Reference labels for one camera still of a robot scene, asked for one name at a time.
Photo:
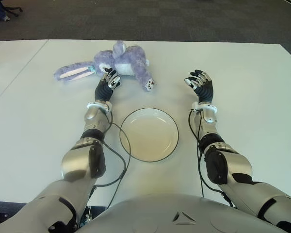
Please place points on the purple plush bunny doll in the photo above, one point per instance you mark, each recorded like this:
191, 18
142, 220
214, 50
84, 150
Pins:
133, 60

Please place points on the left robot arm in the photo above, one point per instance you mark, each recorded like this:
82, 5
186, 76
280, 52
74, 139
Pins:
82, 160

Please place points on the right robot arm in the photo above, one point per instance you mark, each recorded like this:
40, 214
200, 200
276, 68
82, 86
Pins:
237, 167

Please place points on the white plate black rim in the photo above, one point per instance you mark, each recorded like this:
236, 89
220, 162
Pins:
150, 138

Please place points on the grey robot torso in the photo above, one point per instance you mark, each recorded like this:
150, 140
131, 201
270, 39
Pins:
160, 213

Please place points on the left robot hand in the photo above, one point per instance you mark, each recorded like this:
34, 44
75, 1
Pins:
104, 91

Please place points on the black office chair base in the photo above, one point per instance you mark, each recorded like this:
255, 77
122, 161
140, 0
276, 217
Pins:
13, 9

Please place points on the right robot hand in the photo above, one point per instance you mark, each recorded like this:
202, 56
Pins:
205, 91

